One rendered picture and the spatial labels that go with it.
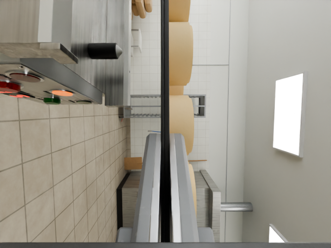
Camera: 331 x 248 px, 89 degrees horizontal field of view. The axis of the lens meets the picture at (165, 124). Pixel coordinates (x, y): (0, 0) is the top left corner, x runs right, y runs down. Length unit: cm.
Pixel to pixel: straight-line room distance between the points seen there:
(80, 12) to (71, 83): 14
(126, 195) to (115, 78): 335
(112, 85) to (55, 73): 20
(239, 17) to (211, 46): 95
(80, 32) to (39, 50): 19
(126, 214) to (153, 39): 397
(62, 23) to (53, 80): 11
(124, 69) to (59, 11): 29
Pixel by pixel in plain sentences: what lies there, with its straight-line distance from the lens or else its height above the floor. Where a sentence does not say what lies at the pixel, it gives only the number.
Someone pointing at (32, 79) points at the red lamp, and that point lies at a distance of 30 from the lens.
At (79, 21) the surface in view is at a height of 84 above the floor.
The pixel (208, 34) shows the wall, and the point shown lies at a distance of 475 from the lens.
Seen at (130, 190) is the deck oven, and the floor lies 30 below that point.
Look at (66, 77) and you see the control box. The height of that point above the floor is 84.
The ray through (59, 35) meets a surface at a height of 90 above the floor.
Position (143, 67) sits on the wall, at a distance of 442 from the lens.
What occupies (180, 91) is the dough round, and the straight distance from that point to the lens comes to 19.
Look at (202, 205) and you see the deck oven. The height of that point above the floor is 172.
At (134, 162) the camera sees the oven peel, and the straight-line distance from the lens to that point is 422.
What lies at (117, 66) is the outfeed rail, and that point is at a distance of 48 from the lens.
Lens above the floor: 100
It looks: level
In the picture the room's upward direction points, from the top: 90 degrees clockwise
